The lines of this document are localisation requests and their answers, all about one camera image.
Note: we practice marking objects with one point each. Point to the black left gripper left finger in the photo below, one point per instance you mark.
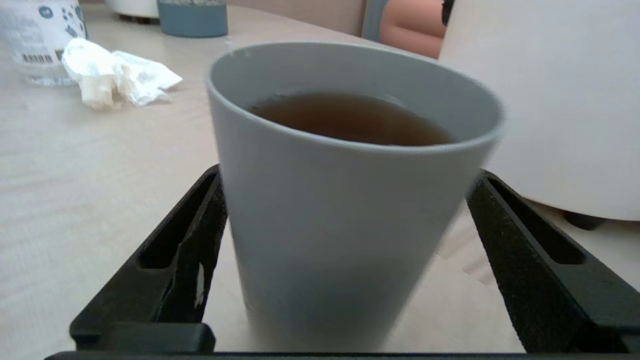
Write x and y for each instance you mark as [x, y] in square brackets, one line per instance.
[165, 280]

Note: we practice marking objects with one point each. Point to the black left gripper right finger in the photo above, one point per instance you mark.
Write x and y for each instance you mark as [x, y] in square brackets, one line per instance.
[545, 280]

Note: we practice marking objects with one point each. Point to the small round drip tray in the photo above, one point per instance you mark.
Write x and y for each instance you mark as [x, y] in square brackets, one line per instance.
[192, 20]

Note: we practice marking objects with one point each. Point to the pink bolster cushion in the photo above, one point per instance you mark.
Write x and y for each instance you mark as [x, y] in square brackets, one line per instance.
[415, 30]

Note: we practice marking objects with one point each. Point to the crumpled white tissue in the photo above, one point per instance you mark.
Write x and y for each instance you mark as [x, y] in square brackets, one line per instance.
[115, 75]

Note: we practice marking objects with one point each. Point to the teal bench seat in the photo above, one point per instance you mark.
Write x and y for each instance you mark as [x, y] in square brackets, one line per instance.
[374, 20]

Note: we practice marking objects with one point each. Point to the large tea dispenser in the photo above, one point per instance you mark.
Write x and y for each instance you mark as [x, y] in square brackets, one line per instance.
[550, 100]

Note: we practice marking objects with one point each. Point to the grey cup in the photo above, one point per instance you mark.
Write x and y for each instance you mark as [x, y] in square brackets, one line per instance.
[350, 200]

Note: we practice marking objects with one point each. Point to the clear plastic bottle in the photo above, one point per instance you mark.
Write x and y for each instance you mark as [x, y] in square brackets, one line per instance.
[40, 40]

